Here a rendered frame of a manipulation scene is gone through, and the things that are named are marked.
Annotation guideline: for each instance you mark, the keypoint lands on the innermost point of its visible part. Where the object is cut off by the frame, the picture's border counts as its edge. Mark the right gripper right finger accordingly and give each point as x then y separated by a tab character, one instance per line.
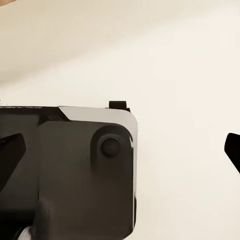
232	149

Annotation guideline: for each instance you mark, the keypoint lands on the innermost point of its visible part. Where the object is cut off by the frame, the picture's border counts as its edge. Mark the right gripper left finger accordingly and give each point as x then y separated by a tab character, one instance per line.
12	149

